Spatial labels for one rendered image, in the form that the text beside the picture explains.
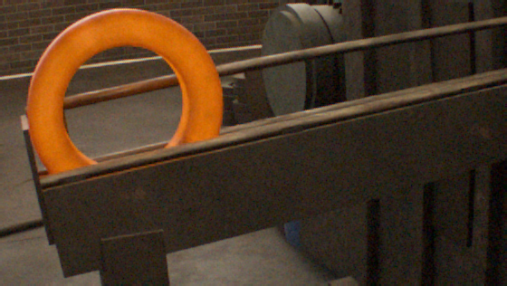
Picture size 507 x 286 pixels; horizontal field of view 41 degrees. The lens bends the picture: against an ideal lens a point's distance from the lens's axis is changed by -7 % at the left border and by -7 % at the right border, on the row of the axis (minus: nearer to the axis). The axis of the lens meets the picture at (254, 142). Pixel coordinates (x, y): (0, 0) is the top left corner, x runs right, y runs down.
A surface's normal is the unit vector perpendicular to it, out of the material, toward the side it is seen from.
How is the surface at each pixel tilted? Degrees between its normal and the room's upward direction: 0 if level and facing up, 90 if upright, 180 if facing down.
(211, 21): 90
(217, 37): 90
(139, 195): 90
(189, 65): 90
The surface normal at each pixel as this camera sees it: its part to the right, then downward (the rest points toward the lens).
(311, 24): 0.20, -0.54
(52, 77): 0.30, 0.21
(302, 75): -0.94, 0.14
